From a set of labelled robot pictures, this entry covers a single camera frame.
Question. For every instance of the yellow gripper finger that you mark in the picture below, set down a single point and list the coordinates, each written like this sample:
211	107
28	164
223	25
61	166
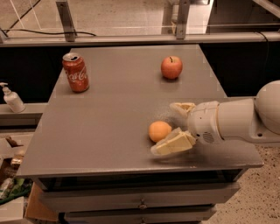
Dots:
182	109
177	141

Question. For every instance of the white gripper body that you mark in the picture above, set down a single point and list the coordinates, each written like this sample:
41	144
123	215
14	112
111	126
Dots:
203	122

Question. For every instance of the orange fruit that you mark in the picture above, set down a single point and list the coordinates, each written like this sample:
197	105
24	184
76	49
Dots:
158	130

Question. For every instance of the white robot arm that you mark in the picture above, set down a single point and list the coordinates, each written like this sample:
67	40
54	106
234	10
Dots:
254	120

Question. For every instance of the red coke can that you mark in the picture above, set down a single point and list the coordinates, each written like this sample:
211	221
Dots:
76	72

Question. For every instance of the red apple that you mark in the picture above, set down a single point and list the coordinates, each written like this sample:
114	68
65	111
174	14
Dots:
171	67

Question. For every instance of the lower grey drawer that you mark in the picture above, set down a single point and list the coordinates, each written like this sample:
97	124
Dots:
177	214

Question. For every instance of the grey drawer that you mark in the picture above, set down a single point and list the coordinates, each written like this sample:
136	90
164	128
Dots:
143	197
177	214

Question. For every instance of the upper grey drawer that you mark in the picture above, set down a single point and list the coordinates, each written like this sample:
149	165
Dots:
143	197

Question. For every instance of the grey drawer cabinet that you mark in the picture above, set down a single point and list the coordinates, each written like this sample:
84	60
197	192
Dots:
98	139

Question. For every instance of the cardboard box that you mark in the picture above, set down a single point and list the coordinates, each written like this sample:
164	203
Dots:
36	209

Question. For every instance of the white pump bottle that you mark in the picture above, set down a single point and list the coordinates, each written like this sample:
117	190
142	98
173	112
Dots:
12	99

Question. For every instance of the green packaging clutter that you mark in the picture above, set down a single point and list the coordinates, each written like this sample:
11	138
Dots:
13	188

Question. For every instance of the metal railing frame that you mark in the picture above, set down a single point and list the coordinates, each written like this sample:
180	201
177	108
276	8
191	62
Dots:
135	22

